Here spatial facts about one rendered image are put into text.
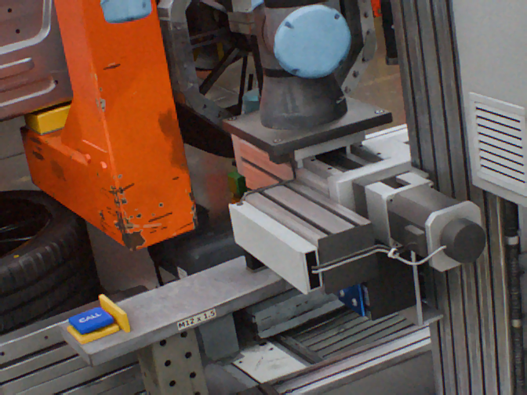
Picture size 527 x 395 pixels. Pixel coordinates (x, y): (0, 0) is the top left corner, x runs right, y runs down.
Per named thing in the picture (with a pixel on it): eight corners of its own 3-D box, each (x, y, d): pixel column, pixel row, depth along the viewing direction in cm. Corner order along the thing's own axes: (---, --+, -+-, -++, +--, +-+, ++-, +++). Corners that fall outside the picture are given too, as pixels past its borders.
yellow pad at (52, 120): (73, 112, 268) (69, 94, 267) (91, 120, 257) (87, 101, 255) (24, 127, 262) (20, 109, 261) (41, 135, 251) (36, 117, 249)
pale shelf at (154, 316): (245, 267, 221) (243, 255, 220) (287, 291, 207) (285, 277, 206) (61, 337, 203) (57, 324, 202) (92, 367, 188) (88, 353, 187)
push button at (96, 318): (102, 316, 201) (99, 306, 200) (115, 327, 195) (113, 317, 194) (70, 327, 198) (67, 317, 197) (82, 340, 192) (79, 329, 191)
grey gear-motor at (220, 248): (202, 298, 291) (179, 183, 279) (279, 349, 256) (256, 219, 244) (145, 320, 283) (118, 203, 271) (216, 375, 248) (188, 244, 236)
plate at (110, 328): (104, 317, 201) (103, 313, 201) (119, 331, 195) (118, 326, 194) (67, 331, 198) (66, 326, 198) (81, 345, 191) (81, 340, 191)
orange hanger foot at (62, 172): (87, 166, 276) (61, 42, 264) (169, 211, 232) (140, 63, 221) (30, 184, 269) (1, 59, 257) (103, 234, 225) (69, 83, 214)
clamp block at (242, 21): (250, 26, 221) (245, 2, 219) (271, 30, 213) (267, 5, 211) (230, 31, 219) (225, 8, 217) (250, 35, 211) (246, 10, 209)
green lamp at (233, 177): (246, 186, 209) (242, 168, 208) (256, 190, 206) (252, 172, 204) (229, 192, 207) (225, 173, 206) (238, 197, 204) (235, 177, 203)
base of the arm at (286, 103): (363, 112, 174) (355, 56, 171) (283, 135, 169) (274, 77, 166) (322, 97, 187) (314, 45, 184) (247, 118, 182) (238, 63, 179)
